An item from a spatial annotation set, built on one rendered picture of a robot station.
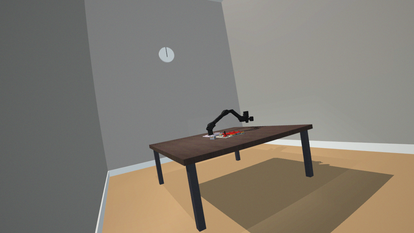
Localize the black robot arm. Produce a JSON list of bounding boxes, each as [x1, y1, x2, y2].
[[206, 109, 249, 136]]

